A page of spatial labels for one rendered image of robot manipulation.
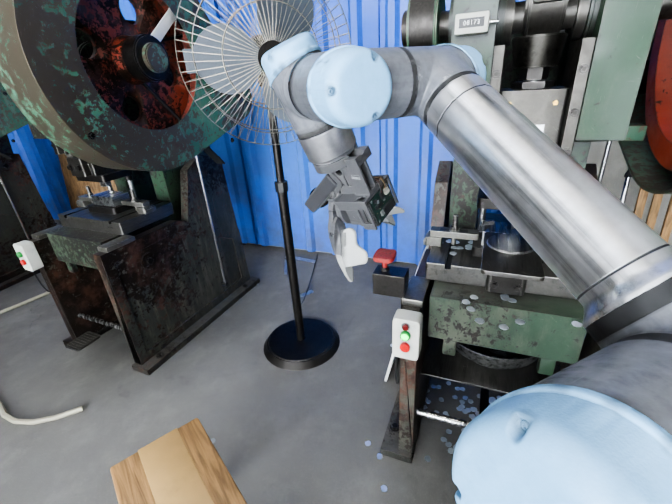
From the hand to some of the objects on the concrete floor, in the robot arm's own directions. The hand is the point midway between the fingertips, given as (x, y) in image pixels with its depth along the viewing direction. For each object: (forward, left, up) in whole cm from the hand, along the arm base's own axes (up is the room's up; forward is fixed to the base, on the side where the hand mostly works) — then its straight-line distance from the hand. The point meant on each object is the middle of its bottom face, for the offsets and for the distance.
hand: (371, 252), depth 66 cm
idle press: (+66, +162, -94) cm, 199 cm away
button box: (+93, +25, -93) cm, 134 cm away
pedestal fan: (+93, +83, -94) cm, 156 cm away
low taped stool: (-29, +41, -94) cm, 107 cm away
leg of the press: (+71, +14, -94) cm, 119 cm away
